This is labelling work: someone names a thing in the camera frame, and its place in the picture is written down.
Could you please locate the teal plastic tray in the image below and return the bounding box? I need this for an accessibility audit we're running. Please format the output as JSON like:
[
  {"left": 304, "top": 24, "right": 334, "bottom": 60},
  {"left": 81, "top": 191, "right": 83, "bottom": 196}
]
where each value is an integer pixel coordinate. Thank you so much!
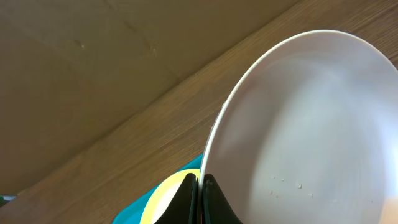
[{"left": 112, "top": 154, "right": 203, "bottom": 224}]

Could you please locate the yellow-green plate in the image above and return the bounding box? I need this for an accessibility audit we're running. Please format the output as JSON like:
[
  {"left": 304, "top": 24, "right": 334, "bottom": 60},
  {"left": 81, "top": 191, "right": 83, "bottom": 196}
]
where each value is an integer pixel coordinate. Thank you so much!
[{"left": 140, "top": 169, "right": 200, "bottom": 224}]

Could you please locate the white plate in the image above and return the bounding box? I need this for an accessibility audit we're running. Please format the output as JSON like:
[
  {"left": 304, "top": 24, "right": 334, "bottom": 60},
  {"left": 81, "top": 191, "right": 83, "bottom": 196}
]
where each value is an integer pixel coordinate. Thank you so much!
[{"left": 201, "top": 30, "right": 397, "bottom": 223}]

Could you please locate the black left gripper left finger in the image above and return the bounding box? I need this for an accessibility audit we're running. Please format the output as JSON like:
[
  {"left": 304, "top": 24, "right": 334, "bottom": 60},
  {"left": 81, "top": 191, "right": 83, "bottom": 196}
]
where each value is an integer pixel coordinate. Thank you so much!
[{"left": 155, "top": 173, "right": 198, "bottom": 224}]

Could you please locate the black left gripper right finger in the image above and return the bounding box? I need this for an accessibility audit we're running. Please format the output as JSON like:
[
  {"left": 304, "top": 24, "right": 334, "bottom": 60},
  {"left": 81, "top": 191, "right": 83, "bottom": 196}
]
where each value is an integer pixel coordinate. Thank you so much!
[{"left": 201, "top": 174, "right": 242, "bottom": 224}]

